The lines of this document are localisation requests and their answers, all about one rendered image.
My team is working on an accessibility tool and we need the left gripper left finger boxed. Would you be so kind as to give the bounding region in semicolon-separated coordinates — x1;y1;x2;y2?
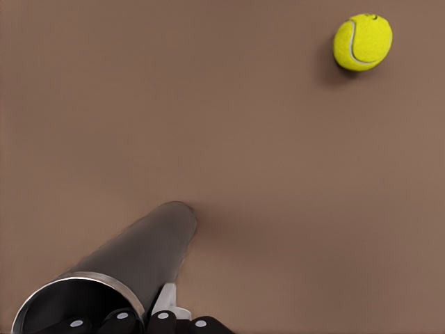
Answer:
44;308;144;334

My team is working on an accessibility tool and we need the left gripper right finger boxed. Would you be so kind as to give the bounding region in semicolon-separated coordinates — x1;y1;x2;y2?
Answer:
148;283;236;334

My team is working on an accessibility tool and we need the dark grey tennis ball tube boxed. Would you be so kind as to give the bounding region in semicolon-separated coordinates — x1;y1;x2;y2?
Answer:
10;200;198;334

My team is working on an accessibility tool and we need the yellow tennis ball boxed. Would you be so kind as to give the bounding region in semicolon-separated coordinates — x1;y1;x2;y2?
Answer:
332;13;394;72

